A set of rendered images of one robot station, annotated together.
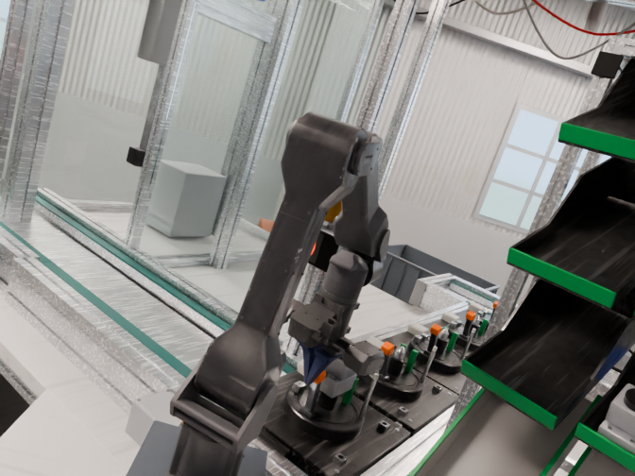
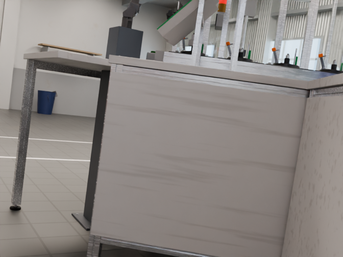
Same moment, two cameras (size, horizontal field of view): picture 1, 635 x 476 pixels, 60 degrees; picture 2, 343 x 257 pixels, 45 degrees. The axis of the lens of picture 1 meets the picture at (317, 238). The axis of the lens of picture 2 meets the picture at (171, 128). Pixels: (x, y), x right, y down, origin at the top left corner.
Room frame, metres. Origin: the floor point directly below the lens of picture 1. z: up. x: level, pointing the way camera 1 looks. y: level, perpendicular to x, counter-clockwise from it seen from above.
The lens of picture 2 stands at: (-0.24, -2.12, 0.73)
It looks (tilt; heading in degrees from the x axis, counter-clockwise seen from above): 4 degrees down; 63
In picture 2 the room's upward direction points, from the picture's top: 8 degrees clockwise
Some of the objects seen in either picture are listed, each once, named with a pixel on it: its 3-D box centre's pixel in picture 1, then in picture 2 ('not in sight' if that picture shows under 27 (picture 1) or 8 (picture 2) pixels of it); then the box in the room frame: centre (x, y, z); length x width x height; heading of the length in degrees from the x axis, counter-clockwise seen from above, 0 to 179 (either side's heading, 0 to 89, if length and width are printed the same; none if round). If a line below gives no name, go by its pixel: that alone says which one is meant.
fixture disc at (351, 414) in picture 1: (323, 410); (193, 54); (0.85, -0.10, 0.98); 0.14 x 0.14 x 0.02
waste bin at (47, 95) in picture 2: not in sight; (46, 101); (1.37, 7.20, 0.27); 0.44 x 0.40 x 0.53; 4
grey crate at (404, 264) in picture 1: (429, 284); not in sight; (2.91, -0.67, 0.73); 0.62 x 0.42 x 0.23; 58
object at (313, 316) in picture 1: (317, 322); (172, 15); (0.72, -0.04, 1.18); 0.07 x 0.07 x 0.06; 60
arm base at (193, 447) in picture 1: (209, 450); (127, 23); (0.50, 0.04, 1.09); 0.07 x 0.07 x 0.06; 4
